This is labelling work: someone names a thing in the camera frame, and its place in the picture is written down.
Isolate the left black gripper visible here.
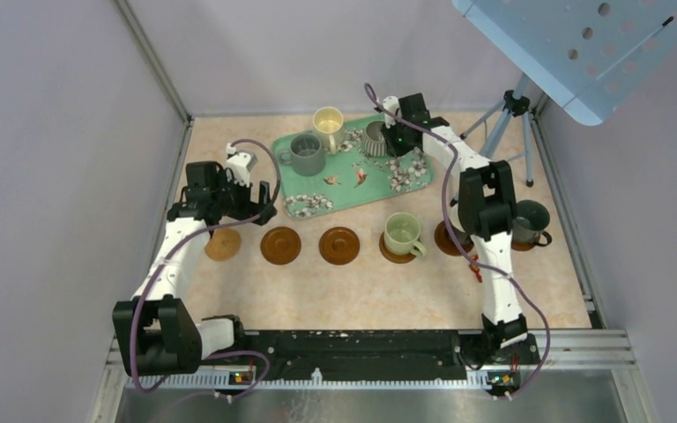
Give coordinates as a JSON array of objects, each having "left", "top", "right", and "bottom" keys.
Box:
[{"left": 212, "top": 169, "right": 275, "bottom": 226}]

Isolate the ribbed grey mug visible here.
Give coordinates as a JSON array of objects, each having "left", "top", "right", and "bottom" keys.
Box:
[{"left": 362, "top": 121, "right": 387, "bottom": 158}]

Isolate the dark brown wooden coaster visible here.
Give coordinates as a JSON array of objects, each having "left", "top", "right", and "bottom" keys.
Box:
[
  {"left": 318, "top": 226, "right": 361, "bottom": 265},
  {"left": 378, "top": 234, "right": 417, "bottom": 264},
  {"left": 510, "top": 241, "right": 538, "bottom": 252},
  {"left": 260, "top": 226, "right": 301, "bottom": 265},
  {"left": 435, "top": 221, "right": 475, "bottom": 256}
]

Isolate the light tan wooden coaster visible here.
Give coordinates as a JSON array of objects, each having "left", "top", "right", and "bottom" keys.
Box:
[{"left": 204, "top": 228, "right": 242, "bottom": 262}]

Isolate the light green mug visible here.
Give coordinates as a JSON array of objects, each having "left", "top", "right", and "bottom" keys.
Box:
[{"left": 383, "top": 212, "right": 428, "bottom": 256}]

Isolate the dark green mug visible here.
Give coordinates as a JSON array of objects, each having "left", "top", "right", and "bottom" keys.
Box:
[{"left": 512, "top": 200, "right": 553, "bottom": 248}]

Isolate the black mug white inside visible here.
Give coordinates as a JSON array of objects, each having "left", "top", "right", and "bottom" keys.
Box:
[{"left": 444, "top": 223, "right": 473, "bottom": 250}]

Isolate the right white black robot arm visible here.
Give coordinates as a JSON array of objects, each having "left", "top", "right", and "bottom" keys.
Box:
[{"left": 376, "top": 93, "right": 528, "bottom": 363}]

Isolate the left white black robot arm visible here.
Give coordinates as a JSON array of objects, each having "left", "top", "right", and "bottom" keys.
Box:
[{"left": 112, "top": 154, "right": 276, "bottom": 376}]

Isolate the green floral serving tray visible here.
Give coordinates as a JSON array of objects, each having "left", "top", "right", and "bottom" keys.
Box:
[{"left": 272, "top": 115, "right": 435, "bottom": 219}]

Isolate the plain grey mug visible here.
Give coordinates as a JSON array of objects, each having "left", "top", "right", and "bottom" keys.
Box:
[{"left": 277, "top": 134, "right": 326, "bottom": 177}]

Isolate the pale yellow mug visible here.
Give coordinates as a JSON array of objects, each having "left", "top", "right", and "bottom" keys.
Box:
[{"left": 312, "top": 107, "right": 346, "bottom": 154}]

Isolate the grey tripod stand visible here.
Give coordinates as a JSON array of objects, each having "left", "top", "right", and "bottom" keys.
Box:
[{"left": 459, "top": 72, "right": 534, "bottom": 188}]

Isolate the red owl picture card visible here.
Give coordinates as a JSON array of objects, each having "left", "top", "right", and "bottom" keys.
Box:
[{"left": 469, "top": 254, "right": 483, "bottom": 283}]

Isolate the light blue perforated panel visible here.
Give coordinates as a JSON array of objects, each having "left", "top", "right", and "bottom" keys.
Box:
[{"left": 453, "top": 0, "right": 677, "bottom": 126}]

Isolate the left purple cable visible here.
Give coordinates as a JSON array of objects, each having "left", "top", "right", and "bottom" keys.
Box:
[{"left": 128, "top": 137, "right": 284, "bottom": 405}]

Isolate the purple cable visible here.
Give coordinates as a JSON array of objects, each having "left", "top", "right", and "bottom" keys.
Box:
[
  {"left": 363, "top": 82, "right": 552, "bottom": 400},
  {"left": 128, "top": 137, "right": 284, "bottom": 405}
]

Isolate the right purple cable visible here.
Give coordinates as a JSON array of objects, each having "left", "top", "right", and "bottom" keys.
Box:
[{"left": 363, "top": 82, "right": 552, "bottom": 400}]

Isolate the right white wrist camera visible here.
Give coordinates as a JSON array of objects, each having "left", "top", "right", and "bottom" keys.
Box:
[{"left": 382, "top": 95, "right": 400, "bottom": 128}]

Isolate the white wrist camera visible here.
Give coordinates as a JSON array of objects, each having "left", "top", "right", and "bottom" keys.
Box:
[
  {"left": 382, "top": 95, "right": 400, "bottom": 128},
  {"left": 224, "top": 143, "right": 257, "bottom": 187}
]

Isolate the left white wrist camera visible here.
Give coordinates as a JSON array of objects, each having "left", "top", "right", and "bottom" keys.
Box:
[{"left": 224, "top": 143, "right": 257, "bottom": 187}]

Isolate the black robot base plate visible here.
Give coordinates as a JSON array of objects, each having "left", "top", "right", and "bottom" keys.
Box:
[{"left": 203, "top": 330, "right": 540, "bottom": 382}]

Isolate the aluminium frame rail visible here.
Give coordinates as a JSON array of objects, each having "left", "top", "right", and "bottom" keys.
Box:
[{"left": 90, "top": 329, "right": 658, "bottom": 422}]

